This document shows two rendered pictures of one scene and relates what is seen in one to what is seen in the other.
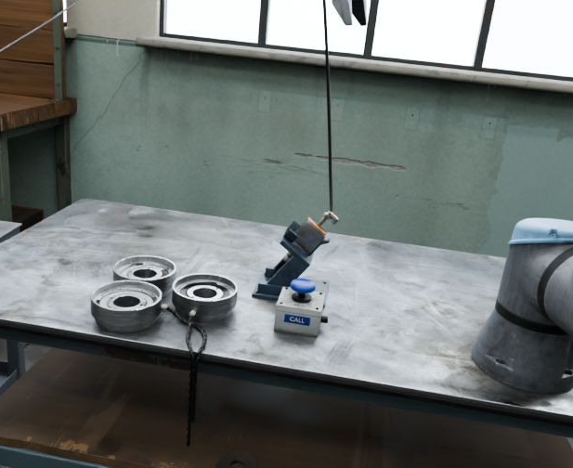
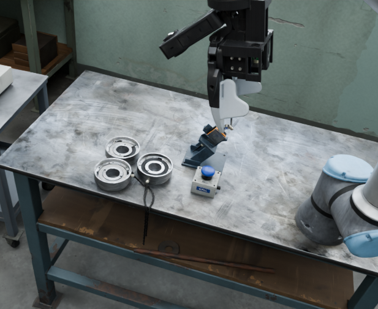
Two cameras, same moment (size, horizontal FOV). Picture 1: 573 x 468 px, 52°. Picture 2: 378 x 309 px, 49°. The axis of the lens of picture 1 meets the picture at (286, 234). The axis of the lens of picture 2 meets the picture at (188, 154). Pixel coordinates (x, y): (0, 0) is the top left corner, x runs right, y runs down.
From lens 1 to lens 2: 0.41 m
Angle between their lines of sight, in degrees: 21
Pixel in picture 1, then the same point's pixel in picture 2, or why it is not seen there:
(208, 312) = (155, 181)
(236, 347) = (169, 204)
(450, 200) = (332, 50)
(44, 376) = not seen: hidden behind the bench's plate
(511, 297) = (317, 197)
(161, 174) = (134, 15)
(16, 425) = (56, 216)
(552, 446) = not seen: hidden behind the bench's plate
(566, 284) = (340, 207)
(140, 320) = (120, 187)
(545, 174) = not seen: outside the picture
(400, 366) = (254, 222)
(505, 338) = (312, 215)
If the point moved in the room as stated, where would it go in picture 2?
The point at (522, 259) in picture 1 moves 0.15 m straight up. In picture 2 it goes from (326, 182) to (348, 135)
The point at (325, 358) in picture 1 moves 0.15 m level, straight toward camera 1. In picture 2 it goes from (215, 214) to (203, 257)
